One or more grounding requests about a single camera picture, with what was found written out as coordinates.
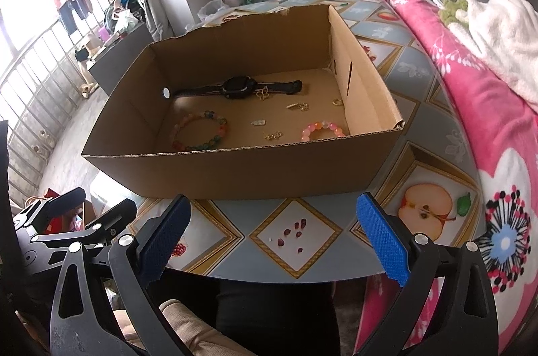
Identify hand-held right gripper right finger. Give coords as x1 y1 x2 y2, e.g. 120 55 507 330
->
355 192 499 356

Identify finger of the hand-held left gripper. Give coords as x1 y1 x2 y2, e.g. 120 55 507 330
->
85 200 139 243
42 188 87 220

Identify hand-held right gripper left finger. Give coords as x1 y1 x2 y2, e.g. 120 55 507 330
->
49 194 194 356

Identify brown cardboard box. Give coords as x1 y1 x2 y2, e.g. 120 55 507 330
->
81 3 407 201

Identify multicolour bead bracelet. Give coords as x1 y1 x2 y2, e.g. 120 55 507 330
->
171 110 231 151

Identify pink bead bracelet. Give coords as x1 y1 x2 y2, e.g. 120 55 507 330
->
300 120 346 143

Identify black smartwatch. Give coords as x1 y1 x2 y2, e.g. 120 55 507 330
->
171 75 304 102

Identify red box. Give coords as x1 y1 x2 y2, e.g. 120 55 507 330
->
41 190 87 236

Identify fruit print tablecloth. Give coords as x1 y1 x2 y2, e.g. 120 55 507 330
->
90 0 489 283

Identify pair of shoes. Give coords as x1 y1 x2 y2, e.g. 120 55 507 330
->
79 82 100 101

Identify metal window railing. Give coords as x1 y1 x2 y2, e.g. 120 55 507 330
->
0 13 111 206

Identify person's black pants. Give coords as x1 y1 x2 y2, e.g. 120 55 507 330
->
159 271 342 356

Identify pink floral blanket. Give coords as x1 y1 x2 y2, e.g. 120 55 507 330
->
352 0 538 356

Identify white bag on cabinet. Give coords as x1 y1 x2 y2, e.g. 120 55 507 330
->
111 9 140 34

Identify white plastic bag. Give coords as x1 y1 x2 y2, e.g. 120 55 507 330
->
197 0 228 23

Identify white fluffy blanket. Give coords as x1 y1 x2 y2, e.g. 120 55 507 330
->
453 0 538 110

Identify green fluffy cloth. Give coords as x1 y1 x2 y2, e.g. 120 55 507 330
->
438 0 470 26

